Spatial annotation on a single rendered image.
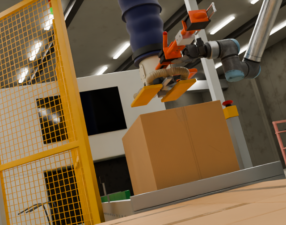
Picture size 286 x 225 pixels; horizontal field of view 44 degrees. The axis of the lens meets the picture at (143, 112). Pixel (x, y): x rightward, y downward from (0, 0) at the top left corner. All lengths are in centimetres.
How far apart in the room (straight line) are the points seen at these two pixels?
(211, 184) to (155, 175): 24
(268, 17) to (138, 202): 111
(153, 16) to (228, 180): 99
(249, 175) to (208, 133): 26
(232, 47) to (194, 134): 51
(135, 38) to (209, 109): 61
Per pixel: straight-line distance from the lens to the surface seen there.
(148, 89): 178
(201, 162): 162
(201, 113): 166
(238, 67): 185
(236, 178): 160
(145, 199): 146
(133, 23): 202
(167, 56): 173
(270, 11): 192
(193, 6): 533
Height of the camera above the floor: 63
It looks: 12 degrees up
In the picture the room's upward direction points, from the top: 13 degrees counter-clockwise
